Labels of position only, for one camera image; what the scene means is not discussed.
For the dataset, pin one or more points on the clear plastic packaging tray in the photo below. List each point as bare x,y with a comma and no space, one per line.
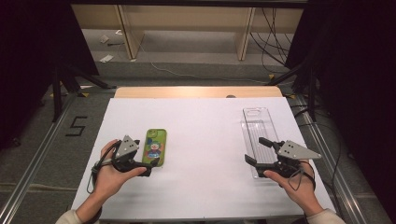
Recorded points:
258,124

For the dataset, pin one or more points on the person's left hand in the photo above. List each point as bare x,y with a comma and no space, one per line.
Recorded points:
109,180

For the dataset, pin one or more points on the flat white paper scrap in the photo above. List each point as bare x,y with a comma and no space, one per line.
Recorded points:
106,58

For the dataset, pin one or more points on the person's right hand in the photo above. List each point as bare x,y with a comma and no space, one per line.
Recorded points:
303,193

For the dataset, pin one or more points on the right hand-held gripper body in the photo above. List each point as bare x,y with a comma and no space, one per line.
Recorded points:
295,151

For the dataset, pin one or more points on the black curtain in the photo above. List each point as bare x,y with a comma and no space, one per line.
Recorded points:
358,77
31,62

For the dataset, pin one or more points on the green cartoon phone case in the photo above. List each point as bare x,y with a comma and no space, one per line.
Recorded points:
154,143

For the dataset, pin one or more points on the light wooden bench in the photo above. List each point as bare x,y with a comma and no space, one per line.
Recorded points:
186,18

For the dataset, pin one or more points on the aluminium floor rail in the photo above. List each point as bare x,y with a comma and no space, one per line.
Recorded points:
37,161
330,161

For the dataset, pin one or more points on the white table cover sheet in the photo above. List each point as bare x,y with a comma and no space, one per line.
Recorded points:
202,140

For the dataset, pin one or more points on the small white paper scrap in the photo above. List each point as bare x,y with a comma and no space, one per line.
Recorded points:
104,39

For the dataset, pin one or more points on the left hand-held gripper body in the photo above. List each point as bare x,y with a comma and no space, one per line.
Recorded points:
126,147

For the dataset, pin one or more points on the black metal stand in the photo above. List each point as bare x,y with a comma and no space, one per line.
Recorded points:
311,90
57,93

